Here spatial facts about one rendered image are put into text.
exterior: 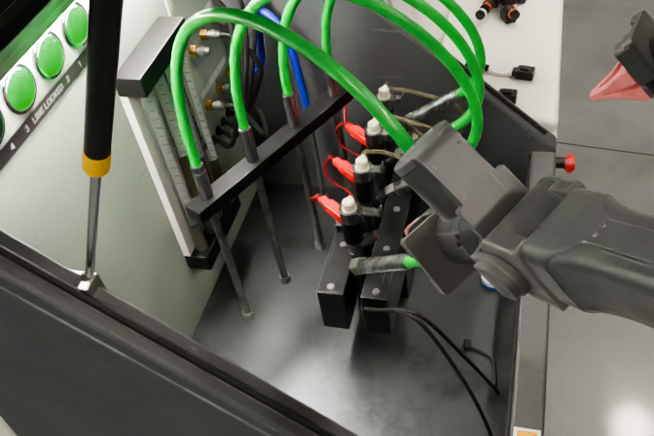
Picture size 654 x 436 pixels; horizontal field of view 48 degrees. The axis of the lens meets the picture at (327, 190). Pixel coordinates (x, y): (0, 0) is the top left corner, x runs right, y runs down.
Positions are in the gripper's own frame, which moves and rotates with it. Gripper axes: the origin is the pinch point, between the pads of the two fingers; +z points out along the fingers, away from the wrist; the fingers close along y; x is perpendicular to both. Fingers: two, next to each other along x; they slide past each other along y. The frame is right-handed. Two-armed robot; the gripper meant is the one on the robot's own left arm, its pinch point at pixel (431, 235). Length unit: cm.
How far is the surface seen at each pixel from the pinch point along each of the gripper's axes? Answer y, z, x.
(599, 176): -101, 150, 56
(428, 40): -15.7, 5.8, -15.7
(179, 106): 9.6, 17.0, -28.3
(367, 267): 5.5, 10.0, 0.1
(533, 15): -61, 58, -7
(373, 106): -0.8, -8.6, -14.2
